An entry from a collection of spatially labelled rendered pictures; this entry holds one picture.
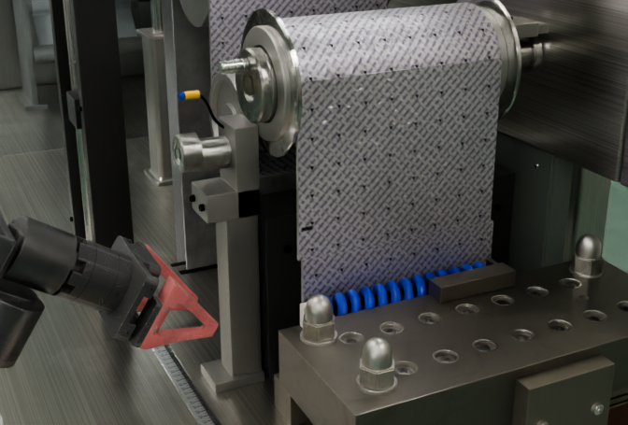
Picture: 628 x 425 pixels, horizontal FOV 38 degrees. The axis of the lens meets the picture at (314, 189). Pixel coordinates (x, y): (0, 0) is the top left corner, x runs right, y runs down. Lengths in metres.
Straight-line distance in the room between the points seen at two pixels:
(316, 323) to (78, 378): 0.34
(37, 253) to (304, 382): 0.27
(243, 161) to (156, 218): 0.59
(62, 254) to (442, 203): 0.41
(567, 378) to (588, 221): 0.49
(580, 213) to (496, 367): 0.50
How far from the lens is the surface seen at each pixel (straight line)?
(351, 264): 0.96
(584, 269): 1.05
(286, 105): 0.87
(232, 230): 0.98
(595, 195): 1.33
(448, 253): 1.02
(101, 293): 0.84
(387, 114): 0.92
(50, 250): 0.81
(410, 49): 0.93
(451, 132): 0.97
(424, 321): 0.93
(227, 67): 0.90
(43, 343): 1.19
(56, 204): 1.62
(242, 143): 0.94
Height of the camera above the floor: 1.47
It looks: 21 degrees down
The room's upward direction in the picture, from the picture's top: straight up
